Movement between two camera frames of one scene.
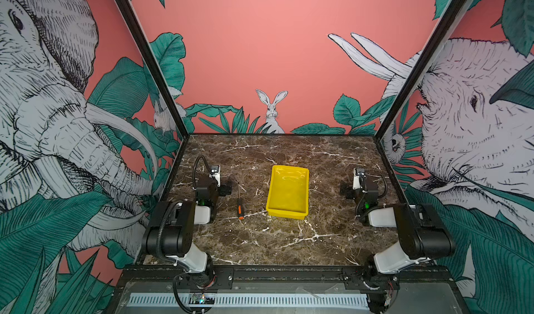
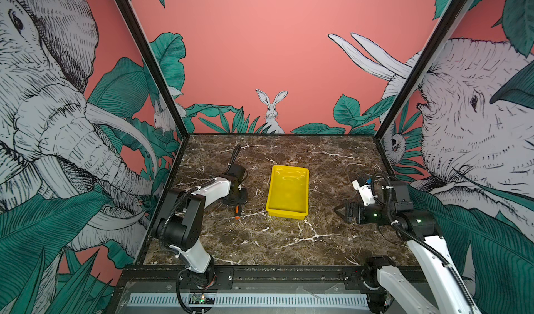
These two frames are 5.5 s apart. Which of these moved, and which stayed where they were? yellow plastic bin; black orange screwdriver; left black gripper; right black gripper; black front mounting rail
Moved: left black gripper; right black gripper
Stayed: yellow plastic bin; black front mounting rail; black orange screwdriver
